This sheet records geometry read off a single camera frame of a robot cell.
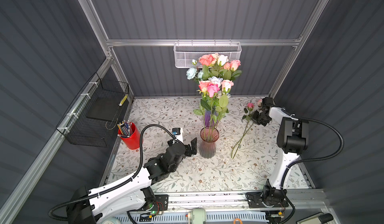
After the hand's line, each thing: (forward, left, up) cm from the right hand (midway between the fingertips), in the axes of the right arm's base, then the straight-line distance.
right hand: (256, 120), depth 103 cm
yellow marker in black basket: (-4, +82, +27) cm, 86 cm away
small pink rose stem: (+1, +6, +2) cm, 6 cm away
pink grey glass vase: (-21, +35, +16) cm, 44 cm away
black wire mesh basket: (-19, +92, +29) cm, 98 cm away
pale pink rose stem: (-16, +29, +32) cm, 46 cm away
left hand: (-24, +45, +18) cm, 54 cm away
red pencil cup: (-19, +79, +6) cm, 82 cm away
